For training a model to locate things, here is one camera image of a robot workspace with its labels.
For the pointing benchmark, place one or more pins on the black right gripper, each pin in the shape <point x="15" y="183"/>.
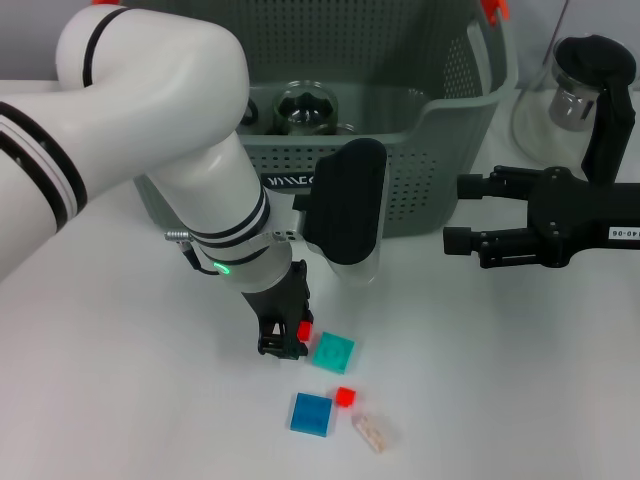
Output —
<point x="585" y="215"/>

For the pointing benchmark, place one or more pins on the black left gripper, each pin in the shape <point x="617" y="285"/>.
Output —
<point x="282" y="300"/>

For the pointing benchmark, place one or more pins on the small red square brick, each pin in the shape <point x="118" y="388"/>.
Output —
<point x="304" y="331"/>

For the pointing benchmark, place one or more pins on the teal square brick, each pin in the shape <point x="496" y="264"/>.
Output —
<point x="334" y="352"/>

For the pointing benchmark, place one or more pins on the grey-green perforated storage bin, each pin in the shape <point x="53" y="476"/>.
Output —
<point x="425" y="175"/>

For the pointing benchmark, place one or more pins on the small red sloped brick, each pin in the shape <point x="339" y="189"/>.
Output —
<point x="346" y="396"/>

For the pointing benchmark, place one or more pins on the blue four-stud brick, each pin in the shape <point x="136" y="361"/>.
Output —
<point x="311" y="414"/>

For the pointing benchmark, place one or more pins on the long clear white brick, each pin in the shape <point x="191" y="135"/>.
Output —
<point x="377" y="431"/>

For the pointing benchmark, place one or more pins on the dark clay teapot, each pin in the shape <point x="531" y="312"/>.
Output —
<point x="256" y="107"/>

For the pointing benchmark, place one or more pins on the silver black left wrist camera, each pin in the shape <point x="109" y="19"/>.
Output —
<point x="345" y="210"/>

